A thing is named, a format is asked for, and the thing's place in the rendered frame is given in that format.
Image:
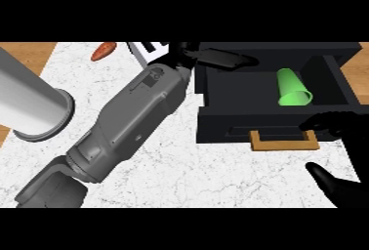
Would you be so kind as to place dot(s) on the pale grey cylinder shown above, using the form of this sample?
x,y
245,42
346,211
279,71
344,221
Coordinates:
x,y
27,101

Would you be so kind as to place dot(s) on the green cup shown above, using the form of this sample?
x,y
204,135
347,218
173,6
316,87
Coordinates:
x,y
291,86

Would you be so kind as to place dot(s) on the orange-brown sweet potato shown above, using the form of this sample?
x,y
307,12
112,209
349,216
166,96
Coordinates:
x,y
102,52

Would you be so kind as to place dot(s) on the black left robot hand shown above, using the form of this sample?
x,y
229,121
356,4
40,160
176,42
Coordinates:
x,y
219,58

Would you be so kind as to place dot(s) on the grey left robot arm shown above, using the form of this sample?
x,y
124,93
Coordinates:
x,y
130,114

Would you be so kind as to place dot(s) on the black cabinet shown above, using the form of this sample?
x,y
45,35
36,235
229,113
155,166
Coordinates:
x,y
288,49

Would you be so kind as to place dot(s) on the black open drawer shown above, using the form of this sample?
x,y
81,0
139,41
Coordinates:
x,y
239,91

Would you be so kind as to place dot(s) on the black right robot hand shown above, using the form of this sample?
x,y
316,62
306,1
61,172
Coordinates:
x,y
353,195

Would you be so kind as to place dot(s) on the black drawer front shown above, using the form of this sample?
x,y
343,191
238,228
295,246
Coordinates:
x,y
226,125

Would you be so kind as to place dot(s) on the white and grey object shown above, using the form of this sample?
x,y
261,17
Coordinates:
x,y
137,53

